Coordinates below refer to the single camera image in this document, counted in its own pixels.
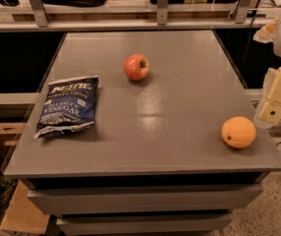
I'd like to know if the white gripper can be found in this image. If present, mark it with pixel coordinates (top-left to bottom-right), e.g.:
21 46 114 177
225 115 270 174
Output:
253 14 281 126

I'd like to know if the orange fruit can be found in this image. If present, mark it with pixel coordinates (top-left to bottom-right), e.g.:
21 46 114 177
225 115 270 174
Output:
221 116 256 148

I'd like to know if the red apple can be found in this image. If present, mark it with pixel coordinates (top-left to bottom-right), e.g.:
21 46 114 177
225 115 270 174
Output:
123 54 149 82

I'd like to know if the grey lower drawer front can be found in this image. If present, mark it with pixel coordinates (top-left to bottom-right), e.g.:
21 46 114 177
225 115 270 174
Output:
57 213 232 236

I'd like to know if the grey drawer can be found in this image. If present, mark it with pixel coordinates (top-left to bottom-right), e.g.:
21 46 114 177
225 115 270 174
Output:
57 213 232 236
28 184 262 215

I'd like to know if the blue kettle chips bag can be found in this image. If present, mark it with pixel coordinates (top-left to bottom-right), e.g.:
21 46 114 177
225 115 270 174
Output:
34 76 99 139

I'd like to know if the grey upper drawer front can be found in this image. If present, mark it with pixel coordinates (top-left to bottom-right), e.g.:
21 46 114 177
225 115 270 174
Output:
28 184 262 215

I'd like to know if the brown cardboard box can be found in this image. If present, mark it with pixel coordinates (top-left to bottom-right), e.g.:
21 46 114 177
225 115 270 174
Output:
0 123 49 236

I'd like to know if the metal shelf bracket right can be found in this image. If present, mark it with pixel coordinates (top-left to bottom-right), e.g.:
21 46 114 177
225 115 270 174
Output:
234 0 252 24

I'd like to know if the metal shelf bracket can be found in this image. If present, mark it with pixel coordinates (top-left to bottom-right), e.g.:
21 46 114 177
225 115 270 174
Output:
29 0 48 28
156 0 169 26
234 0 252 24

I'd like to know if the metal shelf bracket middle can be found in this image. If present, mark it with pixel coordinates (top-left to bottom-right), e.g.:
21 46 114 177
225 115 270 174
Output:
156 0 169 26

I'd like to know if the metal shelf bracket left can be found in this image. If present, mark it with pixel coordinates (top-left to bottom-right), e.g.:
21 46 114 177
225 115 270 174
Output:
29 0 48 28

